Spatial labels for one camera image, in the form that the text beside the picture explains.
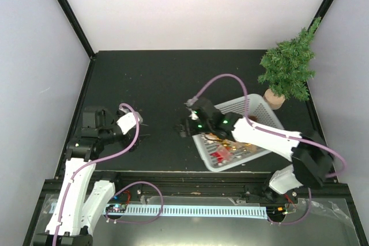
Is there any white perforated plastic basket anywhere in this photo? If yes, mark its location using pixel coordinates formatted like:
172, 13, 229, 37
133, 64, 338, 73
193, 94, 284, 172

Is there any small green christmas tree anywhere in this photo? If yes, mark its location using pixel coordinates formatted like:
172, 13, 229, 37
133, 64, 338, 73
258, 17, 321, 110

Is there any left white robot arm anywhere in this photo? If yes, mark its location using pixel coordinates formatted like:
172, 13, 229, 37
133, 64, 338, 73
32, 103, 143, 245

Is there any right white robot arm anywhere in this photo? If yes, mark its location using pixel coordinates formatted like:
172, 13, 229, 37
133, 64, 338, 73
175, 97, 333, 202

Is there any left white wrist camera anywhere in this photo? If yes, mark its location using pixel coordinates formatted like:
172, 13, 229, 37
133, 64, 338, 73
116, 112, 143, 135

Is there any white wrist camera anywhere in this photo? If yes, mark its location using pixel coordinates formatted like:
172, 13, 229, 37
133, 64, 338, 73
187, 108, 199, 120
116, 112, 143, 135

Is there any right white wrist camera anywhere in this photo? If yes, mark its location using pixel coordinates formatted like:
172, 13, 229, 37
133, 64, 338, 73
187, 108, 199, 120

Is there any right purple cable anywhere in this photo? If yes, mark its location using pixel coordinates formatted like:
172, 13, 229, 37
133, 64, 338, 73
186, 74, 347, 177

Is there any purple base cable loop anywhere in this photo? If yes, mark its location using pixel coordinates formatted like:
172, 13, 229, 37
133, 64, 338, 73
103, 181, 164, 225

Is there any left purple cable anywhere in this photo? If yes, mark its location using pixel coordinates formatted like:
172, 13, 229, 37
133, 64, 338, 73
51, 103, 141, 246

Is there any white slotted cable duct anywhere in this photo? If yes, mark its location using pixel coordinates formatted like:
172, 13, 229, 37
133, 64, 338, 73
101, 203, 268, 219

